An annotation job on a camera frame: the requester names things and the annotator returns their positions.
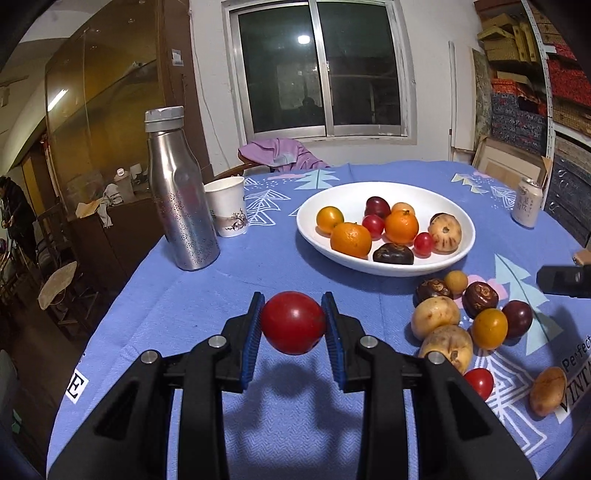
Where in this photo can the wooden armchair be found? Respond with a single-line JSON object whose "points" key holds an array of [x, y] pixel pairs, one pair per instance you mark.
{"points": [[231, 170]]}

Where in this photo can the white plate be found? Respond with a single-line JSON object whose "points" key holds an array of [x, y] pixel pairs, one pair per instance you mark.
{"points": [[332, 194]]}

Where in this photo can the dark brown wrinkled fruit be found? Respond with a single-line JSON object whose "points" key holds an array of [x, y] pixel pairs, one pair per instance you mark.
{"points": [[393, 254]]}

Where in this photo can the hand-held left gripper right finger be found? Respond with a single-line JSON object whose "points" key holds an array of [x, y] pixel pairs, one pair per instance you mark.
{"points": [[333, 339]]}

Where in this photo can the white rag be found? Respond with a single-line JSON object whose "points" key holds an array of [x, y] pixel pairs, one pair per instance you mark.
{"points": [[108, 198]]}

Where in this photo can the tangerine with green stem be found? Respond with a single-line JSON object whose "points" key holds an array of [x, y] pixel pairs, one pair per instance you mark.
{"points": [[351, 239]]}

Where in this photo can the dark brown patterned fruit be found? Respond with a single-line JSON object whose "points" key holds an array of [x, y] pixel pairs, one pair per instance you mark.
{"points": [[480, 299]]}

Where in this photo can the small yellow fruit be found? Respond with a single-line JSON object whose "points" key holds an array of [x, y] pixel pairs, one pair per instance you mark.
{"points": [[456, 281]]}

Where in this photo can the white paper cup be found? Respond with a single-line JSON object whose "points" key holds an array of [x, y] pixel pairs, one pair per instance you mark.
{"points": [[228, 203]]}

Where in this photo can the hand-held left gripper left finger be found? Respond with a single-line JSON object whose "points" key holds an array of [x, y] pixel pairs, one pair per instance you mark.
{"points": [[251, 337]]}

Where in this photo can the yellow orange tomato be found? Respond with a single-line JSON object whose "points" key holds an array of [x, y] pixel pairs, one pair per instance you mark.
{"points": [[489, 327]]}

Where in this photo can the red cherry tomato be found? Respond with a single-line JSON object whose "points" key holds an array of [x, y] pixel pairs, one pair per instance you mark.
{"points": [[423, 243], [373, 225]]}

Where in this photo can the brown oval fruit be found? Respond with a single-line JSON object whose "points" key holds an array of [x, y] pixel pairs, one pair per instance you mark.
{"points": [[548, 390]]}

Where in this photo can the pale yellow potato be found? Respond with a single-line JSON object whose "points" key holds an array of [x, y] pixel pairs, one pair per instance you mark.
{"points": [[435, 316]]}

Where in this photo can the low wooden sideboard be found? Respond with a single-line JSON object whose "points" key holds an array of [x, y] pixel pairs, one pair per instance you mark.
{"points": [[115, 240]]}

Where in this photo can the blue printed tablecloth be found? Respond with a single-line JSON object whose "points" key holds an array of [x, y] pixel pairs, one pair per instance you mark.
{"points": [[277, 277]]}

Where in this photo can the tall wooden glass cabinet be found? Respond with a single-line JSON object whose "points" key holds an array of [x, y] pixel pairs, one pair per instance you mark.
{"points": [[115, 92]]}

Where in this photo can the dark brown round fruit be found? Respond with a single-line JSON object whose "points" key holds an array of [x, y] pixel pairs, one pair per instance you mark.
{"points": [[433, 290]]}

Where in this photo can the beige round spotted fruit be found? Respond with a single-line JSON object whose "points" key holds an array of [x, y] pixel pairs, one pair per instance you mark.
{"points": [[444, 233]]}

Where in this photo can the pale drink can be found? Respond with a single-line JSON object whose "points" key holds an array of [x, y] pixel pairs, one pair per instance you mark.
{"points": [[527, 201]]}

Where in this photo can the stack of patterned boxes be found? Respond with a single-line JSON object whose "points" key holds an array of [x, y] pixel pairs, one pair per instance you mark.
{"points": [[512, 110]]}

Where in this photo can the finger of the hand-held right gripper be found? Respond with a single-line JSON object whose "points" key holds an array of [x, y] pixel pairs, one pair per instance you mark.
{"points": [[563, 280]]}

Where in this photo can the small red tomato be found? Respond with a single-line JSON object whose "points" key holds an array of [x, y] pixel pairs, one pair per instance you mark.
{"points": [[481, 384]]}

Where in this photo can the dark red plum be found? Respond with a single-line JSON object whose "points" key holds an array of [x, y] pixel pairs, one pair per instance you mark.
{"points": [[377, 206]]}

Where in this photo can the beige cushioned chair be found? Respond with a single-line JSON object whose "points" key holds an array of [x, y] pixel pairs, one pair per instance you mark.
{"points": [[60, 281]]}

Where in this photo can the small pale orange fruit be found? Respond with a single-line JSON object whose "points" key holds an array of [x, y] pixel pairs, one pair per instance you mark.
{"points": [[400, 206]]}

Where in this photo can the silver metal bottle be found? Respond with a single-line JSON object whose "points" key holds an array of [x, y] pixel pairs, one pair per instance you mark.
{"points": [[184, 207]]}

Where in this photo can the purple cloth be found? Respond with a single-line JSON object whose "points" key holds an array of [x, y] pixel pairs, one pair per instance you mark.
{"points": [[281, 154]]}

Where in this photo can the sliding window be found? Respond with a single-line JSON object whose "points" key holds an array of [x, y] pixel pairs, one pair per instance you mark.
{"points": [[318, 69]]}

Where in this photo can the white metal shelf rack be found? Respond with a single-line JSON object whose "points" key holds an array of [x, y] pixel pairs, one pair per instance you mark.
{"points": [[549, 92]]}

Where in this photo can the yellow orange round fruit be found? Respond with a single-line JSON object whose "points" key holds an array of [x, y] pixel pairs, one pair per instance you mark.
{"points": [[329, 219]]}

